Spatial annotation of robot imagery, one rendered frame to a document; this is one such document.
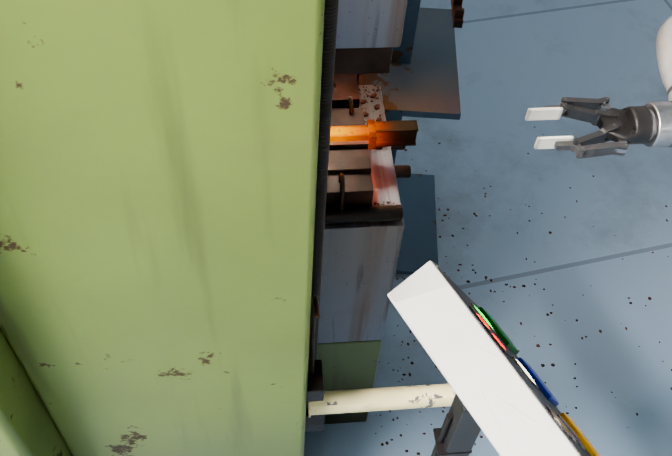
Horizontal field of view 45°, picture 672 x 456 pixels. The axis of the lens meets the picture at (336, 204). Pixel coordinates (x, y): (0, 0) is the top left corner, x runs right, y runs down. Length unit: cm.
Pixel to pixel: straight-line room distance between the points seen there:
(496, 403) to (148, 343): 52
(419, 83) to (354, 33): 94
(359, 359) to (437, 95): 67
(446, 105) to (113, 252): 116
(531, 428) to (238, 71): 56
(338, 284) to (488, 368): 65
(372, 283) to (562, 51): 193
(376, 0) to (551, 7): 253
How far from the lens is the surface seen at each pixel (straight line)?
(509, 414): 107
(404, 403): 166
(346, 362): 198
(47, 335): 125
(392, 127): 154
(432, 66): 212
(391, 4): 112
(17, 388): 133
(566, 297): 264
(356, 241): 155
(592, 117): 168
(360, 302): 174
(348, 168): 150
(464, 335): 110
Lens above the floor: 213
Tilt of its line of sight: 52 degrees down
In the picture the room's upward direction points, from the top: 4 degrees clockwise
